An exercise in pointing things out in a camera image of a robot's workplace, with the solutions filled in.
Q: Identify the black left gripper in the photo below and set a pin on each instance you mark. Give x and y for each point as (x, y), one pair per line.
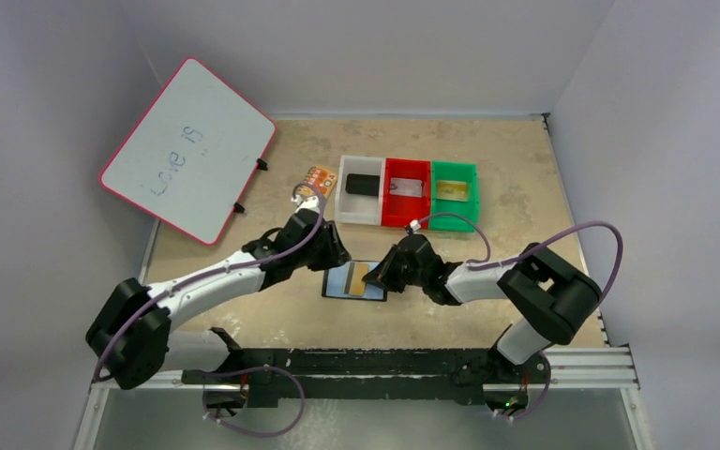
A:
(335, 254)

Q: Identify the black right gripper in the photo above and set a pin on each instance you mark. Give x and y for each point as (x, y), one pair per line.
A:
(391, 267)

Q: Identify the black leather card holder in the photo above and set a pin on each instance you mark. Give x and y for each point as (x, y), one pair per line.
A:
(333, 283)

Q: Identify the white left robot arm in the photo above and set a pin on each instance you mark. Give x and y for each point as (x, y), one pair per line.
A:
(131, 334)

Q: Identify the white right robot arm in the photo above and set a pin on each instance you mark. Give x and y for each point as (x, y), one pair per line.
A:
(553, 297)

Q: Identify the orange card pack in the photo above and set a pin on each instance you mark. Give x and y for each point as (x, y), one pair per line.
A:
(321, 178)

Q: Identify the clear card in red bin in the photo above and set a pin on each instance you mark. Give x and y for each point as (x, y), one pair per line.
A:
(406, 187)

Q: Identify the gold card in green bin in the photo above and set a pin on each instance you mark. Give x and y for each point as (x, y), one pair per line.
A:
(451, 190)

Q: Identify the white plastic bin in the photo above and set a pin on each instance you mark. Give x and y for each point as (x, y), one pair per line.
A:
(356, 209)

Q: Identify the red plastic bin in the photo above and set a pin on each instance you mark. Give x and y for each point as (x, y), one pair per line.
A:
(397, 210)

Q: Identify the black object in white bin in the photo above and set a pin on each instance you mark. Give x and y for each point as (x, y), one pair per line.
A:
(362, 184)

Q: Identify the green plastic bin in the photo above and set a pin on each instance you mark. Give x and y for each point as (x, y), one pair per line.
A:
(444, 212)

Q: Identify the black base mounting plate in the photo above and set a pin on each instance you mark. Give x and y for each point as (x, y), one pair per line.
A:
(262, 377)

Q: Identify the pink framed whiteboard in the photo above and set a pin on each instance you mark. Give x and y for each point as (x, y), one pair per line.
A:
(188, 160)

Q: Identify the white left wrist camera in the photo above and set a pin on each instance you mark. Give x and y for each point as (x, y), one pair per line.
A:
(308, 199)

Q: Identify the aluminium rail frame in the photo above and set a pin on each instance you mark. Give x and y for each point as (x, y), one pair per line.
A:
(591, 402)

